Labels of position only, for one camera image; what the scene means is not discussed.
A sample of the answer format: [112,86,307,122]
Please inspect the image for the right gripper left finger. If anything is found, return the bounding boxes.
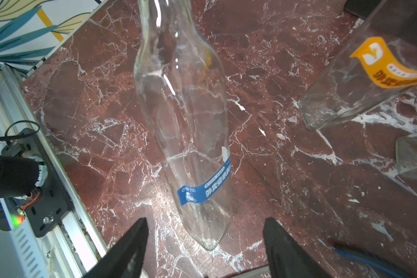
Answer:
[85,218,149,278]

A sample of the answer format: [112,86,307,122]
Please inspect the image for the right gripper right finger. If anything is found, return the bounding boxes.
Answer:
[263,218,331,278]

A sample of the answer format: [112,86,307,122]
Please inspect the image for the glass bottle blue label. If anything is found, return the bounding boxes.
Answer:
[134,1,233,250]

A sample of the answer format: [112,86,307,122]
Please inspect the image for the glass bottle orange label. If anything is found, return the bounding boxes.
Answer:
[299,1,417,130]

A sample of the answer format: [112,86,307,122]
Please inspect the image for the blue label sticker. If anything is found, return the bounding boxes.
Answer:
[177,156,231,206]

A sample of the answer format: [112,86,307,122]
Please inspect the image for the glass bottle red label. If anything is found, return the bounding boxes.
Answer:
[396,133,417,180]

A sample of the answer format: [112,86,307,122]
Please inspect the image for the orange label sticker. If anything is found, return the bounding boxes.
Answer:
[351,37,417,89]

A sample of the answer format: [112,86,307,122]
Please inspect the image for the aluminium front rail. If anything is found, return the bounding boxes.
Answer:
[0,65,108,278]

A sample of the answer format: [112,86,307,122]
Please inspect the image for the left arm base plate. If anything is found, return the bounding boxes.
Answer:
[5,135,73,238]

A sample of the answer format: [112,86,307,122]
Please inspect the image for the blue handled cutting pliers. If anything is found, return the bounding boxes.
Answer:
[327,239,413,278]

